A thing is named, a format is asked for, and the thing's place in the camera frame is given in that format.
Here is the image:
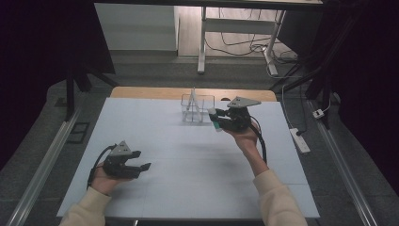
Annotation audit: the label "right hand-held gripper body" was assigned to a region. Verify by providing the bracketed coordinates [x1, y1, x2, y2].
[220, 95, 263, 134]

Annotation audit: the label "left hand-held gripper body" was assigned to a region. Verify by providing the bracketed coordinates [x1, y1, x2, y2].
[102, 139, 142, 181]

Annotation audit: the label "clear acrylic pen holder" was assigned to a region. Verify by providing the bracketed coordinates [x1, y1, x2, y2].
[180, 93, 216, 124]

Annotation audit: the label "white pen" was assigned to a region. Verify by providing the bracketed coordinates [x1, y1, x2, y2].
[191, 87, 203, 123]

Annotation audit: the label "clear grey pen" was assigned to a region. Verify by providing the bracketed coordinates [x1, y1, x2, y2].
[184, 88, 197, 113]

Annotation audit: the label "person's right hand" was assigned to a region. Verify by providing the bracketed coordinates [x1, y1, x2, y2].
[222, 120, 263, 155]

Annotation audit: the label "person's left hand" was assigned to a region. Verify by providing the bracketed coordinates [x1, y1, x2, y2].
[89, 165, 134, 197]

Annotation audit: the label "white table mat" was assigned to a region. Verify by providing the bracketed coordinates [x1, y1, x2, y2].
[56, 97, 321, 220]

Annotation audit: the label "white power strip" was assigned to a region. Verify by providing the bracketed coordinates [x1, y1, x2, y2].
[288, 127, 311, 154]

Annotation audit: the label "small white adapter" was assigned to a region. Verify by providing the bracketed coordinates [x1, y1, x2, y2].
[311, 107, 326, 120]

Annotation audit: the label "black stand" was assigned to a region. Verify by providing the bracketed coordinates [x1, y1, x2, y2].
[268, 12, 362, 130]
[63, 61, 120, 122]

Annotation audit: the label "white cabinet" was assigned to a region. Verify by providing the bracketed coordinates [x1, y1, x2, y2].
[93, 2, 180, 52]

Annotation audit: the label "dark curtain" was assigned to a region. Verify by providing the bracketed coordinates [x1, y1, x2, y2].
[0, 0, 116, 172]
[313, 0, 399, 197]

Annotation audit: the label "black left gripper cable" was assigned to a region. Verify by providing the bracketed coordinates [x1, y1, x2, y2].
[86, 143, 118, 190]

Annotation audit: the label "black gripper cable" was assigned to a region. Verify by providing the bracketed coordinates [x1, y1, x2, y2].
[248, 114, 268, 166]
[86, 143, 118, 190]

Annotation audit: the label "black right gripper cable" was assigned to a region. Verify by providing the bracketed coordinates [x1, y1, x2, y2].
[248, 114, 268, 166]

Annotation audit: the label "black power cable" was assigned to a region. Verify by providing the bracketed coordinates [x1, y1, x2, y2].
[295, 84, 311, 137]

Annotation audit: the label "white desk frame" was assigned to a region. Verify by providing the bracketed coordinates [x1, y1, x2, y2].
[196, 6, 287, 76]

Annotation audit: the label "tangle of floor cables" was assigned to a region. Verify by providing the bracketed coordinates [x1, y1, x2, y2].
[204, 8, 299, 80]

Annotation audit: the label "aluminium floor rail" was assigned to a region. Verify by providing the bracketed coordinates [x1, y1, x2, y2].
[5, 105, 82, 226]
[306, 99, 379, 226]

